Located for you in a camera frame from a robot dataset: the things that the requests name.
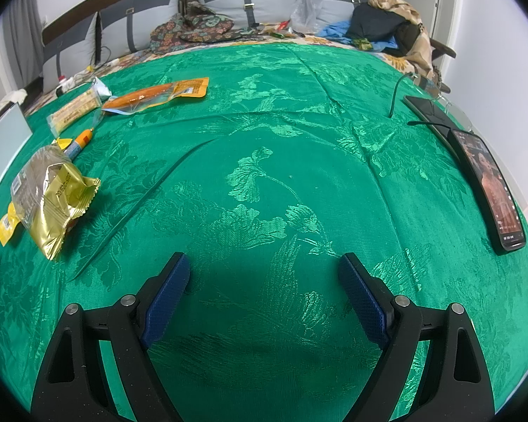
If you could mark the small sausage stick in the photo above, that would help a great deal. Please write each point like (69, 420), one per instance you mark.
(81, 140)

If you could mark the small yellow snack packet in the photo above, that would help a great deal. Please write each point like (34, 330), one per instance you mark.
(6, 228)

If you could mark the white power strip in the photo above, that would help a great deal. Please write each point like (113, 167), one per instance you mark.
(68, 83)

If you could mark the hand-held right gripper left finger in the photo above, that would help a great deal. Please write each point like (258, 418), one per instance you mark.
(167, 299)

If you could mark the beige patterned cloth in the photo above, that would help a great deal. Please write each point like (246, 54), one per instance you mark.
(396, 4)

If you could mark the dark smartphone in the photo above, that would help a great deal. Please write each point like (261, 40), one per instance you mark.
(429, 112)

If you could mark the gold and clear snack packet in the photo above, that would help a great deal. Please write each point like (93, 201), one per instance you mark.
(57, 211)

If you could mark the beige snack bar packet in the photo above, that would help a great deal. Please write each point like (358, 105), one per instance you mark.
(75, 107)

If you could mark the orange sausage clear packet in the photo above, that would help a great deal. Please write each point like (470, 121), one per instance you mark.
(158, 94)

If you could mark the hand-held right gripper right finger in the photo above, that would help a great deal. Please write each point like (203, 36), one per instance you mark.
(363, 303)

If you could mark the green patterned blanket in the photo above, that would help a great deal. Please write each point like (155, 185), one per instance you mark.
(264, 140)

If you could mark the clear plastic bag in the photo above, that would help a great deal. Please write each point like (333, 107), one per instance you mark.
(308, 9)

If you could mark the blue cloth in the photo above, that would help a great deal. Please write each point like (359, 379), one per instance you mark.
(334, 30)

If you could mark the grey curtain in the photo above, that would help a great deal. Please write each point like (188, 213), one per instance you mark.
(17, 39)

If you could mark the small green packet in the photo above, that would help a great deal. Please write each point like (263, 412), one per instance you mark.
(363, 44)

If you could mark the black chair armrest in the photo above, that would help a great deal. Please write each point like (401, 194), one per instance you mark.
(444, 48)

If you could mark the black bag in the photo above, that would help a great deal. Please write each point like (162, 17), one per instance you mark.
(378, 22)

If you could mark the smartphone with lit screen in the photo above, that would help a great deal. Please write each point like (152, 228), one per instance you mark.
(493, 193)

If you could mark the dark floral patterned cloth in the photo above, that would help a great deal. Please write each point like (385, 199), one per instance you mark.
(193, 30)

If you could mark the cream floral bed sheet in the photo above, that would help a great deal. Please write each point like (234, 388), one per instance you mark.
(290, 39)

